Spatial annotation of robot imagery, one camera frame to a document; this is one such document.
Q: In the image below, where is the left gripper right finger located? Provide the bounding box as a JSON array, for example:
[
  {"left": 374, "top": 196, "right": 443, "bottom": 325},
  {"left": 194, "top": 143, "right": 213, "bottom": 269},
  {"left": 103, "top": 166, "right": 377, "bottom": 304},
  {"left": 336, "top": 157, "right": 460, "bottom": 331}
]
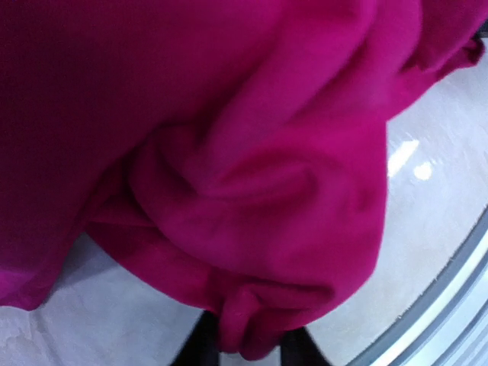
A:
[{"left": 281, "top": 329, "right": 328, "bottom": 366}]

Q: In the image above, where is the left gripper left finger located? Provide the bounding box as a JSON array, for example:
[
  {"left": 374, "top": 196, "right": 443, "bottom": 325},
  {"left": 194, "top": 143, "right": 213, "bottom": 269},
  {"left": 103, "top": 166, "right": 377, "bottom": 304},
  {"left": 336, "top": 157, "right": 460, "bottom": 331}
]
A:
[{"left": 173, "top": 312, "right": 220, "bottom": 366}]

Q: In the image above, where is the magenta t-shirt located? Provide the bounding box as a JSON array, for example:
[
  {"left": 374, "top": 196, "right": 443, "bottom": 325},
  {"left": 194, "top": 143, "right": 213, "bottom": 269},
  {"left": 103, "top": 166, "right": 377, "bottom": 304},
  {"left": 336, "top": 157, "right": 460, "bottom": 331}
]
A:
[{"left": 1, "top": 1, "right": 487, "bottom": 360}]

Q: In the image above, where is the aluminium front rail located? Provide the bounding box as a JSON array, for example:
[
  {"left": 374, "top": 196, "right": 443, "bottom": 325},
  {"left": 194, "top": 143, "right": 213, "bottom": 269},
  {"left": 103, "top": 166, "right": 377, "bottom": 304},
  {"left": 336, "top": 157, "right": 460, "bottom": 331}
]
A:
[{"left": 351, "top": 213, "right": 487, "bottom": 366}]

